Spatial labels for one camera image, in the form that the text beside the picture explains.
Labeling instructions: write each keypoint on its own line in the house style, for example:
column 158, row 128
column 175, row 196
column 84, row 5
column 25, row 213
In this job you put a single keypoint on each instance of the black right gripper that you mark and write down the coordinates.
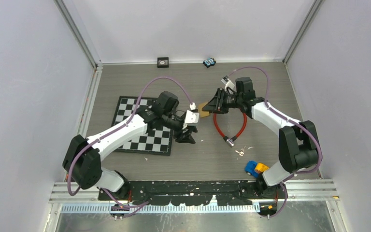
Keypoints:
column 217, row 105

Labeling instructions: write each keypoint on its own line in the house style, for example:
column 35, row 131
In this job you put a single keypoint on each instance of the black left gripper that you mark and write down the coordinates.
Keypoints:
column 185, row 137

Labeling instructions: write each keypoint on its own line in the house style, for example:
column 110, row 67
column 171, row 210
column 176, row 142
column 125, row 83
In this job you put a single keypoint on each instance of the red cable lock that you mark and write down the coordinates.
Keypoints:
column 230, row 131

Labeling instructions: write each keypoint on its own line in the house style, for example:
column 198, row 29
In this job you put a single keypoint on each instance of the silver key bunch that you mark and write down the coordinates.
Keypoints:
column 241, row 151

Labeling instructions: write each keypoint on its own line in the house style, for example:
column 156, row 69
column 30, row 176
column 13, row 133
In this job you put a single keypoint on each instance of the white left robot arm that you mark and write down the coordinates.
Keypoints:
column 84, row 156

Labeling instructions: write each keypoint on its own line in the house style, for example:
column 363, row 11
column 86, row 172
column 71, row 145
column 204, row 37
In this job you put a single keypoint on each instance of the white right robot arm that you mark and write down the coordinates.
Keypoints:
column 298, row 146

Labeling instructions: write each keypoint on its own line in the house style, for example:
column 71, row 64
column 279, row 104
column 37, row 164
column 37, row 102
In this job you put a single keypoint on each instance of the black white chessboard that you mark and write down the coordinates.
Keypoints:
column 140, row 139

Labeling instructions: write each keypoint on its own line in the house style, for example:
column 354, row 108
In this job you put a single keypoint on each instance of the blue owl eraser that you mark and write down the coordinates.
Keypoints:
column 209, row 62

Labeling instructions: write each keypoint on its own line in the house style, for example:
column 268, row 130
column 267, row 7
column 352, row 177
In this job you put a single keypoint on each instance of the small black square box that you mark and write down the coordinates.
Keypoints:
column 162, row 62

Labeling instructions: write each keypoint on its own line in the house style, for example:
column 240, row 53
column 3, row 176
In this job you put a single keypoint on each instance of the blue yellow toy car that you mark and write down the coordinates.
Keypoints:
column 254, row 169

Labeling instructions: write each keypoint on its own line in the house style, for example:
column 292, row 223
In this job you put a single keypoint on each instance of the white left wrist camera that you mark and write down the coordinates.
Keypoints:
column 191, row 118

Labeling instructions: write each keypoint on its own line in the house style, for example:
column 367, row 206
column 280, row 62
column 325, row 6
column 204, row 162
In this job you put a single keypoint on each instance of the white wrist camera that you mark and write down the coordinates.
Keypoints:
column 229, row 85
column 191, row 118

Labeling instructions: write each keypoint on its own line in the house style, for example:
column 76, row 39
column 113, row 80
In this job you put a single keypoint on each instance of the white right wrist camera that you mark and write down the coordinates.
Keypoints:
column 229, row 85

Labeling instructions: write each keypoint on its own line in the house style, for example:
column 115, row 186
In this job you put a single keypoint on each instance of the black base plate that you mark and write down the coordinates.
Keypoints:
column 193, row 193

